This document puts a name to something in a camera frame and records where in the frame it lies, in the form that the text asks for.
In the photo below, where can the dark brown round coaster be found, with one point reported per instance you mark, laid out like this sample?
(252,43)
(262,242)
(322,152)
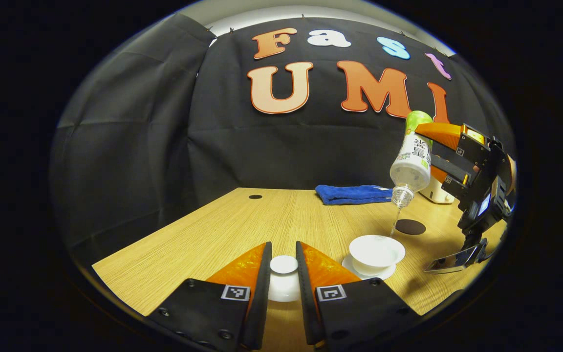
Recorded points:
(410,227)

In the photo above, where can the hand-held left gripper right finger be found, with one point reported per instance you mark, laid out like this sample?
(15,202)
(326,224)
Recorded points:
(306,303)

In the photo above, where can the white green water bottle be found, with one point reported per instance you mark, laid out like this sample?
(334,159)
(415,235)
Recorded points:
(411,166)

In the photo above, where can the blue folded towel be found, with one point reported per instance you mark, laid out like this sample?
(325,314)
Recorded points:
(352,193)

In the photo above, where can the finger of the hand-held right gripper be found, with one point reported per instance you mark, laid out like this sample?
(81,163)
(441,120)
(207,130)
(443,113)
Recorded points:
(452,168)
(440,134)

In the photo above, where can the white saucer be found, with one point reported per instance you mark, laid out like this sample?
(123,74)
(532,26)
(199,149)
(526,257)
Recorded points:
(352,269)

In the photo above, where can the white teacup lid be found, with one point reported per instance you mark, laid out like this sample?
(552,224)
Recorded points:
(284,264)

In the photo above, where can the white toaster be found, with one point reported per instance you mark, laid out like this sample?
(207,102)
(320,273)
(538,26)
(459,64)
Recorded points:
(437,196)

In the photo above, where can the black backdrop cloth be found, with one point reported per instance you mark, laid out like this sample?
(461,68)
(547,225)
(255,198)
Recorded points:
(262,151)

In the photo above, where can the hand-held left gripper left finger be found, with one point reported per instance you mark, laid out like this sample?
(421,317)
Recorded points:
(262,293)

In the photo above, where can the white teacup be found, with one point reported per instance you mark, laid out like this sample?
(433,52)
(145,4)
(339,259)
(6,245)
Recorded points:
(377,252)

